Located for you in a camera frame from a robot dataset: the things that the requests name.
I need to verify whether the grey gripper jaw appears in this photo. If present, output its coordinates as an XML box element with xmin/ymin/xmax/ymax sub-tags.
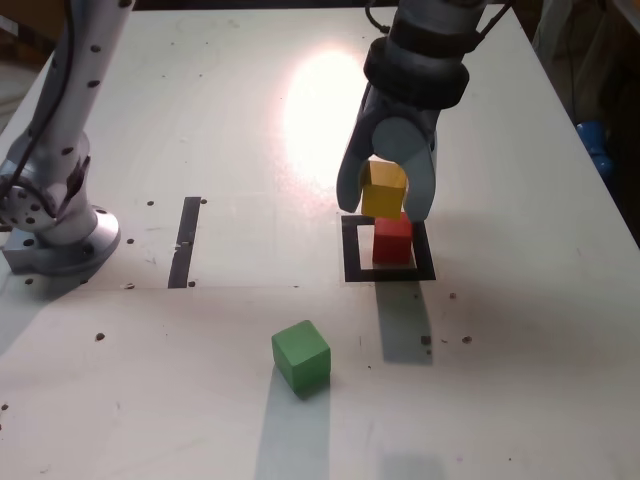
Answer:
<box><xmin>373</xmin><ymin>117</ymin><xmax>440</xmax><ymax>222</ymax></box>
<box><xmin>336</xmin><ymin>85</ymin><xmax>377</xmax><ymax>213</ymax></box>

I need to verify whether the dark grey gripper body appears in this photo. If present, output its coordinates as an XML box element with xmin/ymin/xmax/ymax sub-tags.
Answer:
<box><xmin>367</xmin><ymin>87</ymin><xmax>442</xmax><ymax>135</ymax></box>

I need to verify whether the yellow cube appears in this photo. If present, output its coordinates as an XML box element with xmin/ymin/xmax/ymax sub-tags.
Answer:
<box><xmin>360</xmin><ymin>158</ymin><xmax>409</xmax><ymax>220</ymax></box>

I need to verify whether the red cube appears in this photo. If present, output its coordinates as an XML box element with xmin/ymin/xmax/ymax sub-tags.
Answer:
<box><xmin>372</xmin><ymin>212</ymin><xmax>415</xmax><ymax>265</ymax></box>

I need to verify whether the green cube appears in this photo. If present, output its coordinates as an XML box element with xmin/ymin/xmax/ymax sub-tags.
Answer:
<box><xmin>271</xmin><ymin>319</ymin><xmax>332</xmax><ymax>400</ymax></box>

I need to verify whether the black tape square outline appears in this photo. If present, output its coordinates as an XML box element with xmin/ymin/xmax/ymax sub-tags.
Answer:
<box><xmin>340</xmin><ymin>213</ymin><xmax>437</xmax><ymax>284</ymax></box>

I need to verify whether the blue plastic object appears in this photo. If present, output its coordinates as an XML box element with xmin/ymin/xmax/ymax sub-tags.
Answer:
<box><xmin>575</xmin><ymin>118</ymin><xmax>617</xmax><ymax>176</ymax></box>

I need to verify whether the black tape strip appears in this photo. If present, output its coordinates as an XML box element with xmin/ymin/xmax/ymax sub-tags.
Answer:
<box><xmin>167</xmin><ymin>196</ymin><xmax>202</xmax><ymax>290</ymax></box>

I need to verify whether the beige cloth bundle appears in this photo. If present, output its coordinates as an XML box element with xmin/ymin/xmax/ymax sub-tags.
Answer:
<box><xmin>531</xmin><ymin>0</ymin><xmax>640</xmax><ymax>126</ymax></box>

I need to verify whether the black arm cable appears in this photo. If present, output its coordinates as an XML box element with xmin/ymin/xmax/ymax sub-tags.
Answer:
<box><xmin>363</xmin><ymin>0</ymin><xmax>514</xmax><ymax>40</ymax></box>

